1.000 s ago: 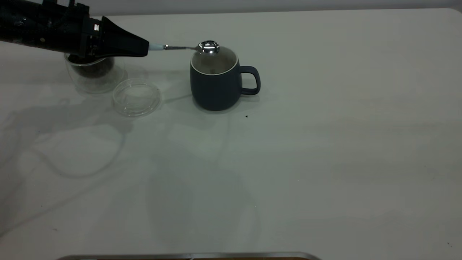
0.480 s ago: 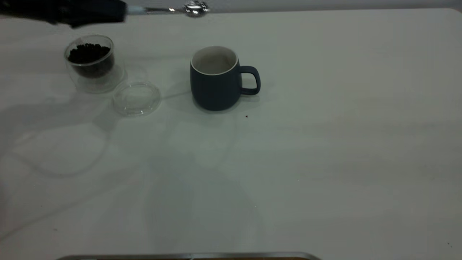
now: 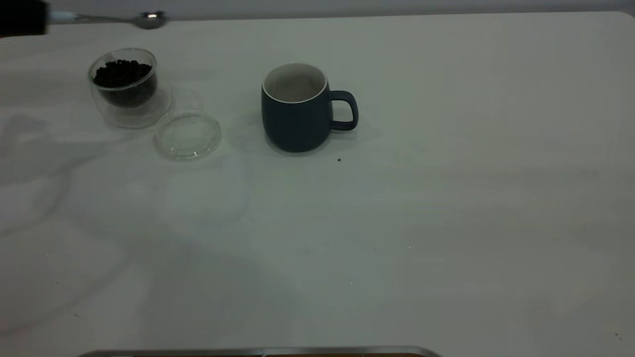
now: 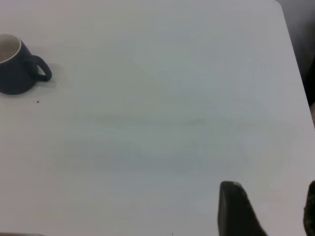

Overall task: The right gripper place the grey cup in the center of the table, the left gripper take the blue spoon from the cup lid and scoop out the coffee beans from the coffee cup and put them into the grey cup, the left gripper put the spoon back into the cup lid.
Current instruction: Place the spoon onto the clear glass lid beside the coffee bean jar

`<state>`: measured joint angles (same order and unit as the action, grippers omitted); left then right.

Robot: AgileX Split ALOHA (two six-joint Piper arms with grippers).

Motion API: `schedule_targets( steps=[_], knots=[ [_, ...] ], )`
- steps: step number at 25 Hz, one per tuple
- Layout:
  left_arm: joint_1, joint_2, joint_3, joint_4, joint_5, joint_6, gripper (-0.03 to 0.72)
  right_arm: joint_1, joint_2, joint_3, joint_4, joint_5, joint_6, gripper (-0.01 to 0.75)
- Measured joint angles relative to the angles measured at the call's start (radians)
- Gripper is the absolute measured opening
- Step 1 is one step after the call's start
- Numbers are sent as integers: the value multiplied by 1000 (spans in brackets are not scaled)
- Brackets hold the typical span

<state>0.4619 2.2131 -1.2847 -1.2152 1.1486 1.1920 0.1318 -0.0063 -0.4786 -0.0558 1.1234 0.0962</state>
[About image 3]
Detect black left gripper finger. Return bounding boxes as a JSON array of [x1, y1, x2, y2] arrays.
[[0, 0, 49, 19], [0, 19, 49, 37]]

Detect metal spoon pale blue handle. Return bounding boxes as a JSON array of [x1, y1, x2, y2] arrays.
[[47, 10, 170, 30]]

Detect dark grey ceramic mug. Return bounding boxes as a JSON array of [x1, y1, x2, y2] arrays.
[[260, 61, 359, 154]]

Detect dark coffee beans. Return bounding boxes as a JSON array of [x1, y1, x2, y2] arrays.
[[93, 59, 159, 108]]

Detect clear round glass lid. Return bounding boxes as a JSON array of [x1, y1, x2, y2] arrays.
[[152, 110, 223, 162]]

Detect double-wall clear glass jar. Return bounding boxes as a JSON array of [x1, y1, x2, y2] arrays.
[[87, 48, 173, 130]]

